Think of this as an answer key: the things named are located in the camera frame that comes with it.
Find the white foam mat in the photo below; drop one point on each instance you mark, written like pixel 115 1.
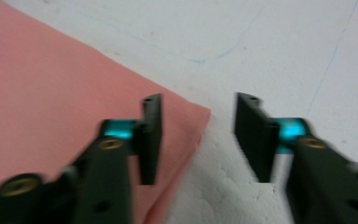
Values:
pixel 230 46

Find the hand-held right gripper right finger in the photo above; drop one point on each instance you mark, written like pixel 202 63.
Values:
pixel 320 180

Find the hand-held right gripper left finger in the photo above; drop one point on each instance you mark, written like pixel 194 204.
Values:
pixel 108 174

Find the pink tank top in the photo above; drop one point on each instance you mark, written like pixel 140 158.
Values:
pixel 49 102

